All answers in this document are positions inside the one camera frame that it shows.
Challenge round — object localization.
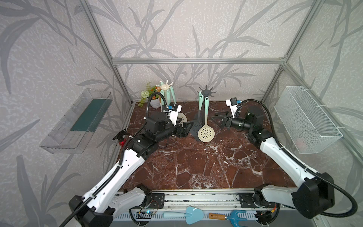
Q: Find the dark grey utensil rack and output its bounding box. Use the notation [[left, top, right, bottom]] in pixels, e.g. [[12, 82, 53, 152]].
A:
[[200, 86, 215, 127]]

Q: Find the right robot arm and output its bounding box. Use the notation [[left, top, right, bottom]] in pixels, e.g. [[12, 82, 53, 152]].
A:
[[212, 97, 358, 219]]

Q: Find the red spray bottle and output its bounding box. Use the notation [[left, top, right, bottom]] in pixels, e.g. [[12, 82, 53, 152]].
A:
[[113, 129, 130, 147]]

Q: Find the cream skimmer mint handle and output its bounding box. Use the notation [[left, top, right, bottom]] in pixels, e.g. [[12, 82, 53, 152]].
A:
[[198, 96, 215, 142]]

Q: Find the grey slotted spatula mint handle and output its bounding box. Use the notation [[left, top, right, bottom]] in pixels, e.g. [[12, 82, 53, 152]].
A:
[[198, 91, 204, 110]]

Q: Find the cream utensil rack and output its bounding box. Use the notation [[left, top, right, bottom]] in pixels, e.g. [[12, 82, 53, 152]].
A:
[[156, 80, 174, 102]]

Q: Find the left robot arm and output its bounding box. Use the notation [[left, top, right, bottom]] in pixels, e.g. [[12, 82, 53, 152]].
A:
[[61, 92, 193, 227]]

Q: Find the blue garden fork wooden handle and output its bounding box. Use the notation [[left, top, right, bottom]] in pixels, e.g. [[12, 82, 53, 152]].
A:
[[209, 211, 247, 227]]

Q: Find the white wire wall basket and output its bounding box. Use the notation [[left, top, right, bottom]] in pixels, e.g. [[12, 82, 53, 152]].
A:
[[275, 86, 343, 154]]

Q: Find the clear plastic wall tray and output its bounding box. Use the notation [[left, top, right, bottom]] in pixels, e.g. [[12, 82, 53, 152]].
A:
[[40, 88, 113, 154]]

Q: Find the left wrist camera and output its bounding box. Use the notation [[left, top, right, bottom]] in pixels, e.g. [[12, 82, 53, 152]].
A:
[[168, 102, 182, 126]]

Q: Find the white pot with flowers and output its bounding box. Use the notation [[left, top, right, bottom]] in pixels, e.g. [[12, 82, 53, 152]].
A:
[[137, 82, 162, 109]]

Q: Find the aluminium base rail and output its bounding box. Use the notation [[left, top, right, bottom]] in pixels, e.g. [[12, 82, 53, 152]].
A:
[[147, 189, 256, 211]]

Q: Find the cream utensil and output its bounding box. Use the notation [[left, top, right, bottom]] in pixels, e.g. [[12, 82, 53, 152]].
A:
[[169, 86, 188, 124]]

